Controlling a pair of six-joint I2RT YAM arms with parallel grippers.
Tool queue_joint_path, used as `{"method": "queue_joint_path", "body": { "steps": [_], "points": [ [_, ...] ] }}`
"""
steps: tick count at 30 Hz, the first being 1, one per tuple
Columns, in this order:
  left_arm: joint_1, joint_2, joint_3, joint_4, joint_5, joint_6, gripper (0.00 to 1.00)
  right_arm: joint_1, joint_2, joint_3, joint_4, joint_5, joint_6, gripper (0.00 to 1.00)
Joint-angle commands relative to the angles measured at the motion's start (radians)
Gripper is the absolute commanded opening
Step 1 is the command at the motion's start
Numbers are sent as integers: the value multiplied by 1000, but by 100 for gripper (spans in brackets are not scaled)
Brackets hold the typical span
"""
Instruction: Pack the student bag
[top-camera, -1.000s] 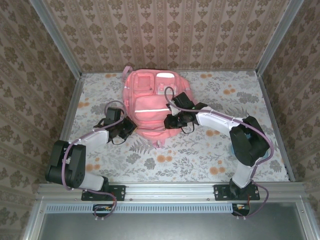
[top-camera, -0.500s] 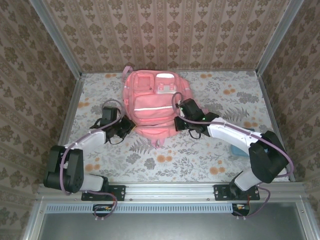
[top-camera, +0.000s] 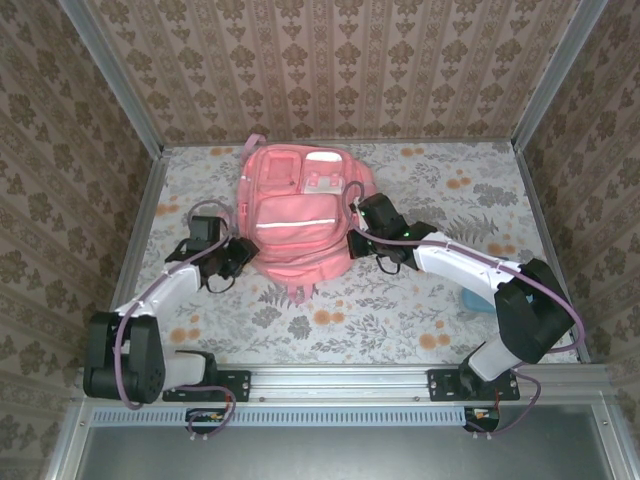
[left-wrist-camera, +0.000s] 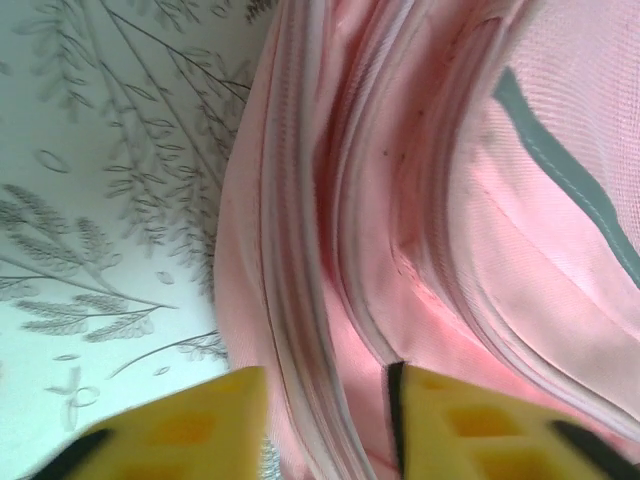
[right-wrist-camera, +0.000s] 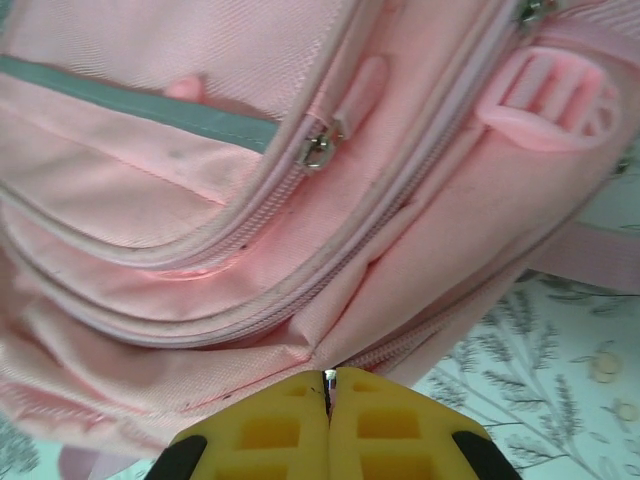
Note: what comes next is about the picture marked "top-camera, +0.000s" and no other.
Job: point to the pink backpack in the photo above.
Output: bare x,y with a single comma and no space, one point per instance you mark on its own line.
295,250

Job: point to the light blue pencil case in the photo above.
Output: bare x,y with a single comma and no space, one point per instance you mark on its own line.
475,300

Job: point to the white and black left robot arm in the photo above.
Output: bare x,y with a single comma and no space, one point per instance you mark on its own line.
170,290

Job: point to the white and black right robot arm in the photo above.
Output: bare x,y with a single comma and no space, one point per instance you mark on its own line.
450,262

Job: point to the floral tablecloth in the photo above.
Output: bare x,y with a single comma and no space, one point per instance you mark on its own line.
380,330

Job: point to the grey metal sheet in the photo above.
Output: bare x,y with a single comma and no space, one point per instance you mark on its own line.
325,455

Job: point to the aluminium left side rail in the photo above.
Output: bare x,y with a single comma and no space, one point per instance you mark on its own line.
152,175

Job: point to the aluminium rail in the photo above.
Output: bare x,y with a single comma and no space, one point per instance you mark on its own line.
340,382
152,175
535,200

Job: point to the aluminium right side rail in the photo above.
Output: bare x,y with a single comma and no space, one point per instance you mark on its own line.
535,200

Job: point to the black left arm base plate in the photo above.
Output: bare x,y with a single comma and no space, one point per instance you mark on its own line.
240,382

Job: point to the aluminium front rail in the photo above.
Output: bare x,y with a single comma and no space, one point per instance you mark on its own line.
340,382

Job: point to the aluminium left corner post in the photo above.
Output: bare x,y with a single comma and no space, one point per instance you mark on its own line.
114,75

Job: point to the aluminium corner post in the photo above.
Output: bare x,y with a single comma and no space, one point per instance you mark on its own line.
557,75
114,75

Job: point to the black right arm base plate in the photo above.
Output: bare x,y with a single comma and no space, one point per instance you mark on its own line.
440,385

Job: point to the aluminium right corner post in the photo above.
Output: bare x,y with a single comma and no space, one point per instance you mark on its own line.
557,75

